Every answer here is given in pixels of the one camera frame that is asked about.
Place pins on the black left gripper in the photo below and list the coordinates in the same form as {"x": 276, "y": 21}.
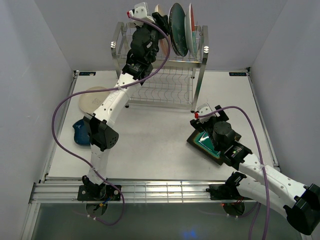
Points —
{"x": 163, "y": 22}

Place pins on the right corner table label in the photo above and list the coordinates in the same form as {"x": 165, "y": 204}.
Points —
{"x": 238, "y": 74}

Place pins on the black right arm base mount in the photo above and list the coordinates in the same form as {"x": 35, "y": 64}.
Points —
{"x": 222, "y": 192}

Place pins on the two-tier steel dish rack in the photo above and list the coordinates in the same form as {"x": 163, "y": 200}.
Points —
{"x": 178, "y": 83}

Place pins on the dark blue leaf-shaped dish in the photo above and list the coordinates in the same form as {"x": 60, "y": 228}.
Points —
{"x": 81, "y": 136}

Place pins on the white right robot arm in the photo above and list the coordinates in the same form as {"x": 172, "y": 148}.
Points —
{"x": 297, "y": 202}

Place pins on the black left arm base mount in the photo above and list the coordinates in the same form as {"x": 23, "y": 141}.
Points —
{"x": 103, "y": 193}

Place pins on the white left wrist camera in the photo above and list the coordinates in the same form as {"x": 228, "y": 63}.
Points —
{"x": 141, "y": 11}

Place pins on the cream round plate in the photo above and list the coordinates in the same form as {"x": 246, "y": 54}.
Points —
{"x": 89, "y": 102}

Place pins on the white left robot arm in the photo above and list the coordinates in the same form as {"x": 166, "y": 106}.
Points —
{"x": 100, "y": 124}

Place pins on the red and teal floral plate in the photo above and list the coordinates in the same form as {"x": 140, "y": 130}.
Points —
{"x": 190, "y": 31}

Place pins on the cream and pink plate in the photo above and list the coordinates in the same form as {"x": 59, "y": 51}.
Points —
{"x": 163, "y": 42}

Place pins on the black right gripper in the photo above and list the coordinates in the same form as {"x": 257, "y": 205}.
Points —
{"x": 201, "y": 126}

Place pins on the dark teal floral plate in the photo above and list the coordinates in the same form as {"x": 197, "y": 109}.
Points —
{"x": 177, "y": 30}

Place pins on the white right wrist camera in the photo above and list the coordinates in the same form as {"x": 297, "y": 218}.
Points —
{"x": 202, "y": 110}

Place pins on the left corner table label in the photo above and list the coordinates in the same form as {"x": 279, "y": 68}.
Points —
{"x": 87, "y": 73}

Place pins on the corner table label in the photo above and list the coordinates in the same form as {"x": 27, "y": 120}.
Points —
{"x": 238, "y": 74}
{"x": 87, "y": 73}

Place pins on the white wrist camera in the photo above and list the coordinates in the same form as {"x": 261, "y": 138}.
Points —
{"x": 202, "y": 110}
{"x": 141, "y": 11}

